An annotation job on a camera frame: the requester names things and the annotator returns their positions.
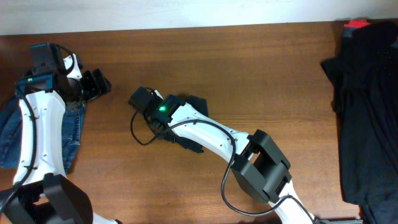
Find black t-shirt with white logo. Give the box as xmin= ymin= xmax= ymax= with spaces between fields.
xmin=155 ymin=95 xmax=208 ymax=153

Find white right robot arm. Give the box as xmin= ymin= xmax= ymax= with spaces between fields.
xmin=128 ymin=86 xmax=316 ymax=223

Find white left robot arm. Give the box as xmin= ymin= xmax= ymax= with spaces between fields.
xmin=1 ymin=42 xmax=118 ymax=224

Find folded blue denim jeans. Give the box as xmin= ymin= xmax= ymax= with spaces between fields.
xmin=1 ymin=96 xmax=86 ymax=173

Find pile of black clothes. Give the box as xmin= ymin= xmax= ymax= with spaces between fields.
xmin=320 ymin=21 xmax=397 ymax=223

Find red object at corner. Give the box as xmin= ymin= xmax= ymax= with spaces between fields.
xmin=344 ymin=19 xmax=371 ymax=29

